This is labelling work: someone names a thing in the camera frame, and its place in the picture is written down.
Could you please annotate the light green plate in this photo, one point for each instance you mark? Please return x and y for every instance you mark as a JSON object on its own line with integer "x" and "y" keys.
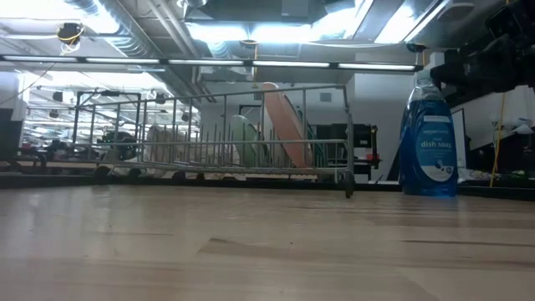
{"x": 246, "y": 138}

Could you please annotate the pink plate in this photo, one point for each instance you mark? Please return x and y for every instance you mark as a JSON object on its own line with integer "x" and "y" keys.
{"x": 286, "y": 121}

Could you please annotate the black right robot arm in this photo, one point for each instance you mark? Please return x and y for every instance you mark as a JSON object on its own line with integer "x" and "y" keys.
{"x": 514, "y": 18}

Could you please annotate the overhead LED light bar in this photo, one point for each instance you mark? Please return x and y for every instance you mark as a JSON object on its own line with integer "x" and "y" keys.
{"x": 209, "y": 62}

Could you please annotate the white board panel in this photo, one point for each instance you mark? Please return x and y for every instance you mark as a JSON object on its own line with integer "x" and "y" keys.
{"x": 459, "y": 138}

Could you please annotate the black desk with monitor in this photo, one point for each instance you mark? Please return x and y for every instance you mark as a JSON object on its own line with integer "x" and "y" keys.
{"x": 368, "y": 142}

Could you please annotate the blue dish soap bottle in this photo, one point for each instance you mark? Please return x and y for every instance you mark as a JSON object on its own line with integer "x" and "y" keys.
{"x": 428, "y": 142}

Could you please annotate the small orange object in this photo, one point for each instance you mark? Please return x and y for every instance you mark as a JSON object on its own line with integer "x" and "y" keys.
{"x": 372, "y": 156}

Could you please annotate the person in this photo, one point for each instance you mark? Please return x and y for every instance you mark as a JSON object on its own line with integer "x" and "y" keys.
{"x": 123, "y": 144}

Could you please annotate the dark green plate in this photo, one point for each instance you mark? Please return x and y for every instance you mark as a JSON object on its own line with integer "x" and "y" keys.
{"x": 318, "y": 150}

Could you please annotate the black table edge rail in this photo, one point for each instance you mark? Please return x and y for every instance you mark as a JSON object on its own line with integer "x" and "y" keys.
{"x": 480, "y": 190}

